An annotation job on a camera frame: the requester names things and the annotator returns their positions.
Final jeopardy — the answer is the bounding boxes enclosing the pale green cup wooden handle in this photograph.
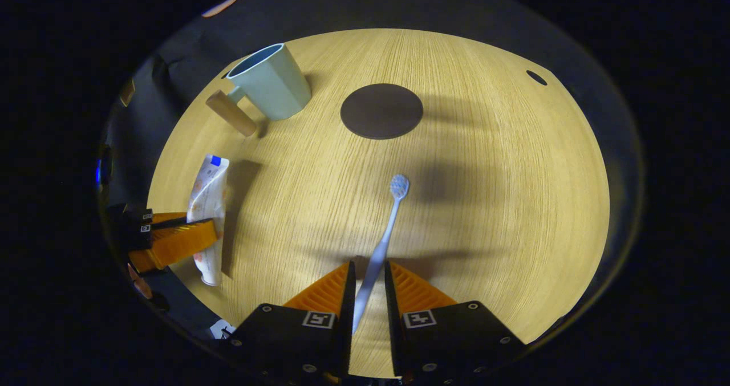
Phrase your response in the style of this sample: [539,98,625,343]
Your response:
[205,43,313,137]

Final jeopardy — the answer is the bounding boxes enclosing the dark brown round coaster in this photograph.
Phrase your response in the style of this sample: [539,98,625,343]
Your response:
[340,83,424,140]

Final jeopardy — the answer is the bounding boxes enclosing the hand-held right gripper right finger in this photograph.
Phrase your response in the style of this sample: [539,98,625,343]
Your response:
[384,261,528,384]

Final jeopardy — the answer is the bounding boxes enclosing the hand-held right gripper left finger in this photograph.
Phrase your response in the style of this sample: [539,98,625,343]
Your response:
[220,261,357,386]

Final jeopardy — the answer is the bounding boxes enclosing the white toothpaste tube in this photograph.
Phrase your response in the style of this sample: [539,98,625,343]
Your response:
[186,155,230,287]

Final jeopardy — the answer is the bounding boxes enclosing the white toothbrush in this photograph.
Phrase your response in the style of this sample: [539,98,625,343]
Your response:
[352,174,410,335]

